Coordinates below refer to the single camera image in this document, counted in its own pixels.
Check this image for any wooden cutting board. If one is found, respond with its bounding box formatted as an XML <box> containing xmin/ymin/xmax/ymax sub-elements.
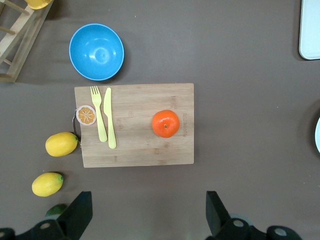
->
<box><xmin>74</xmin><ymin>82</ymin><xmax>195</xmax><ymax>169</ymax></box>

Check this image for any yellow plastic fork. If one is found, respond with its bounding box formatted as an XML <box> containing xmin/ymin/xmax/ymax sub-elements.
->
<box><xmin>90</xmin><ymin>85</ymin><xmax>108</xmax><ymax>143</ymax></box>

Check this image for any brown table cover mat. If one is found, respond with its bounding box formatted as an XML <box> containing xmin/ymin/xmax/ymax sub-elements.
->
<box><xmin>0</xmin><ymin>0</ymin><xmax>320</xmax><ymax>240</ymax></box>

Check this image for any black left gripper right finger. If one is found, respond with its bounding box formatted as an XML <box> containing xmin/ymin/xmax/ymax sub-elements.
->
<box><xmin>205</xmin><ymin>191</ymin><xmax>268</xmax><ymax>240</ymax></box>

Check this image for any orange mandarin fruit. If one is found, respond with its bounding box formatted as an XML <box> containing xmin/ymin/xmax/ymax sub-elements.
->
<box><xmin>151</xmin><ymin>109</ymin><xmax>181</xmax><ymax>139</ymax></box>

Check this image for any dark green lime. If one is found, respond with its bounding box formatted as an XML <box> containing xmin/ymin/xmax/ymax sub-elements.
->
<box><xmin>44</xmin><ymin>203</ymin><xmax>68</xmax><ymax>218</ymax></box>

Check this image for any blue bowl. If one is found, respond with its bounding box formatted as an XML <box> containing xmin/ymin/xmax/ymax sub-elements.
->
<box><xmin>68</xmin><ymin>23</ymin><xmax>125</xmax><ymax>82</ymax></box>

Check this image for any round orange slice tag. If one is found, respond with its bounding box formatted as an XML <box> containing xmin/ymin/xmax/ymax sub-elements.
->
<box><xmin>75</xmin><ymin>104</ymin><xmax>97</xmax><ymax>126</ymax></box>

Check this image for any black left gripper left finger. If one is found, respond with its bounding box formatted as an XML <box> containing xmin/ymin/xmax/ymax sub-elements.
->
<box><xmin>14</xmin><ymin>191</ymin><xmax>93</xmax><ymax>240</ymax></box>

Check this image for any white round plate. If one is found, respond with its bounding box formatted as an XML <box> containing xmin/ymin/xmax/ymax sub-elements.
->
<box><xmin>314</xmin><ymin>116</ymin><xmax>320</xmax><ymax>154</ymax></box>

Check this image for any wooden cup drying rack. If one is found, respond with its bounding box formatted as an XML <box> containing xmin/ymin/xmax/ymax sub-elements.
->
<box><xmin>0</xmin><ymin>0</ymin><xmax>55</xmax><ymax>83</ymax></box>

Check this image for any yellow lemon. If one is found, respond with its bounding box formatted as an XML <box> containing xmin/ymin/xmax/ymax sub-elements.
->
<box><xmin>31</xmin><ymin>172</ymin><xmax>64</xmax><ymax>198</ymax></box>
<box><xmin>45</xmin><ymin>131</ymin><xmax>79</xmax><ymax>158</ymax></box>

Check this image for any yellow plastic knife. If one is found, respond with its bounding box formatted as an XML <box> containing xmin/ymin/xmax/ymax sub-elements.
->
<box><xmin>103</xmin><ymin>87</ymin><xmax>118</xmax><ymax>150</ymax></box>

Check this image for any yellow plastic cup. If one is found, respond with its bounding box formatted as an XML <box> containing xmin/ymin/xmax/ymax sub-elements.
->
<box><xmin>24</xmin><ymin>0</ymin><xmax>53</xmax><ymax>10</ymax></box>

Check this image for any beige tray with bear print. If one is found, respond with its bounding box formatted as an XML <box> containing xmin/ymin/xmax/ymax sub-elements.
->
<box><xmin>298</xmin><ymin>0</ymin><xmax>320</xmax><ymax>60</ymax></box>

